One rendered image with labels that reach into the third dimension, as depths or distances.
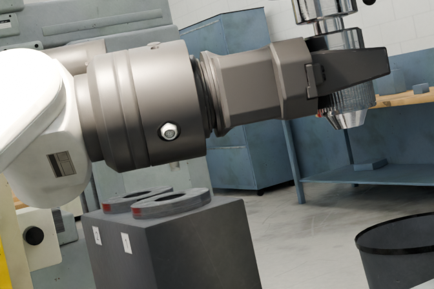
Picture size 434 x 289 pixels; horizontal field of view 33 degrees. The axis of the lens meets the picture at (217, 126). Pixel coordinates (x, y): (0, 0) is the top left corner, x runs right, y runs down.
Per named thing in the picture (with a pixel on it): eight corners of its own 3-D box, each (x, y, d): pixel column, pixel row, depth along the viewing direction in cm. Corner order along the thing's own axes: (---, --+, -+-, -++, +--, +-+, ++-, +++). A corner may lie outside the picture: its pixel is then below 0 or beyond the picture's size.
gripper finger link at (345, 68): (389, 82, 53) (307, 98, 52) (381, 39, 53) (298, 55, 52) (396, 81, 51) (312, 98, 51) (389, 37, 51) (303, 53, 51)
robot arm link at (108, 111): (143, 118, 48) (-32, 152, 47) (161, 200, 56) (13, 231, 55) (120, -1, 54) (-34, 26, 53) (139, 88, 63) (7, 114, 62)
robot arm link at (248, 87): (303, 6, 48) (124, 39, 47) (330, 148, 49) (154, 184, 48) (271, 26, 61) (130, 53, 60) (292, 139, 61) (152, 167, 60)
